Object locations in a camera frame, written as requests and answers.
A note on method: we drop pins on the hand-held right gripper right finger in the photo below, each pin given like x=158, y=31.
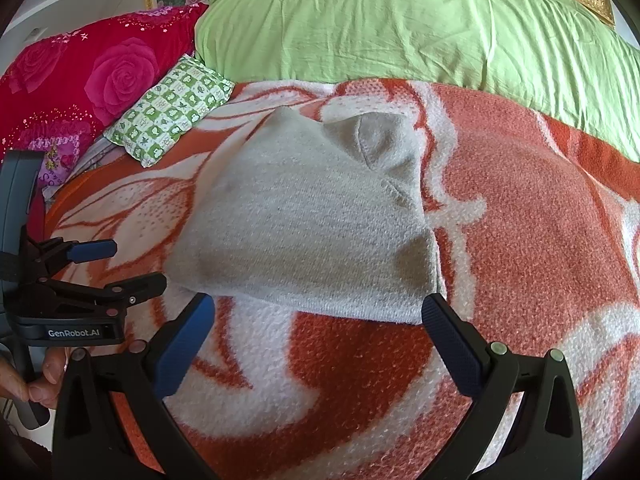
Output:
x=452, y=345

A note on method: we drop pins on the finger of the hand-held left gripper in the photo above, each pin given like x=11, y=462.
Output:
x=115, y=292
x=90, y=251

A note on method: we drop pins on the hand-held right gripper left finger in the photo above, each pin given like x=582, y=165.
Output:
x=182, y=345

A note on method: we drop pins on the grey knit sweater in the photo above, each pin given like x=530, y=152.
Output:
x=300, y=220

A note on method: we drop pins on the person's left hand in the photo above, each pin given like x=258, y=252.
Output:
x=50, y=370

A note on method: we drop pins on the purple floral cloth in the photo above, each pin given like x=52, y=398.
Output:
x=60, y=160

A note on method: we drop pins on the orange and white blanket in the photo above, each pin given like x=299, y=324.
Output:
x=525, y=220

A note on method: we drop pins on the green checkered small pillow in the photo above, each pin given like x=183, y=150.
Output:
x=170, y=110

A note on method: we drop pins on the red floral pillow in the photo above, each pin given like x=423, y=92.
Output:
x=75, y=70

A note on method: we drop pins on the light green duvet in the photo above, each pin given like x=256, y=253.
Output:
x=400, y=25

